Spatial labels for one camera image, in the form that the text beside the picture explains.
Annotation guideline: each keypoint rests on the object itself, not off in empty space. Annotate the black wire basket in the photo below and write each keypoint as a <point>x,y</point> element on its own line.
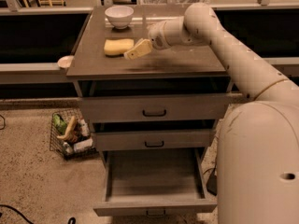
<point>63,149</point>

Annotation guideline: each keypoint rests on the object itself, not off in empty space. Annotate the grey drawer cabinet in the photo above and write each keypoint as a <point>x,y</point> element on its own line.
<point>175,71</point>

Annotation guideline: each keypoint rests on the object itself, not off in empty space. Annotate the green snack bag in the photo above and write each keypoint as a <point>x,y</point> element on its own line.
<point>59,123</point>

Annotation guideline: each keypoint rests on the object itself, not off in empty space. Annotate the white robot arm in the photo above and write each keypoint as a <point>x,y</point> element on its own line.
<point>258,147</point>

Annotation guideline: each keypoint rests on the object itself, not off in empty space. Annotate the yellow banana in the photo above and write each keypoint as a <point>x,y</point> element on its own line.
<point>69,132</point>

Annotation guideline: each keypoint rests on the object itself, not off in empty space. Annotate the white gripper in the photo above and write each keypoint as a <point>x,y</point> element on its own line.
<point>156,36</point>

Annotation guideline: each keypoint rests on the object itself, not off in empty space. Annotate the white bottle in basket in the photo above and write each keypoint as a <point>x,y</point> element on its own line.
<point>84,128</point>

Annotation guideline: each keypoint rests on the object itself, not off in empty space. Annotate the top grey drawer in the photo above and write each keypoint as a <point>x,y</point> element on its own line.
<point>157,107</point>

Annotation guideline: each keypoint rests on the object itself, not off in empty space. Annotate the yellow sponge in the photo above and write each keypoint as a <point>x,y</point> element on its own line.
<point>117,47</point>

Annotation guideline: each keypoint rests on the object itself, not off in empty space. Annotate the grey drawer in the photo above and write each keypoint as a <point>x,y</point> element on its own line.
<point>154,183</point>
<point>153,139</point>
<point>157,107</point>

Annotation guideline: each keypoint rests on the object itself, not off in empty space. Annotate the black power adapter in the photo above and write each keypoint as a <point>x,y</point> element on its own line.
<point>211,184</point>

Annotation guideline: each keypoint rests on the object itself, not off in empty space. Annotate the bottom grey drawer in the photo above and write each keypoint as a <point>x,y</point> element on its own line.
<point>154,183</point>

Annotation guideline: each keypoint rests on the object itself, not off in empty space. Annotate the white packet in basket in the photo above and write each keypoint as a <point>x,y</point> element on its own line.
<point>83,145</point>

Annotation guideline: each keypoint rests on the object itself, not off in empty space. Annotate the white ceramic bowl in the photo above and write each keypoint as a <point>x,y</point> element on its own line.
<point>119,16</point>

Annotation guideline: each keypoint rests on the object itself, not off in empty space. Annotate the middle grey drawer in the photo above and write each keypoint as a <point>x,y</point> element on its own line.
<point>153,139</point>

